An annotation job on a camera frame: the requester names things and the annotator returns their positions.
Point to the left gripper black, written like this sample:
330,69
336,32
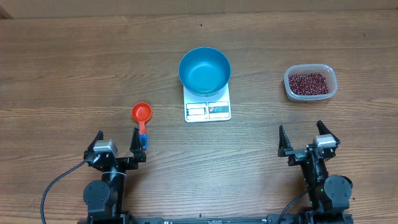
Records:
138,153

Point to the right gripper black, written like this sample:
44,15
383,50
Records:
306,153

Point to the orange measuring scoop blue handle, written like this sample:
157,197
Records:
142,113

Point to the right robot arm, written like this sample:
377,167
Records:
329,194

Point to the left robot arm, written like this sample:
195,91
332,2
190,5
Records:
105,197

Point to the white digital kitchen scale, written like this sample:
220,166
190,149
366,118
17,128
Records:
200,109

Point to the teal plastic bowl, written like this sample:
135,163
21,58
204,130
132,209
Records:
204,71

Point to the red beans in container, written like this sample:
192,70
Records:
308,84

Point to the clear plastic bean container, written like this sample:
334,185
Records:
323,69

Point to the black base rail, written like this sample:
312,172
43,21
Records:
270,219

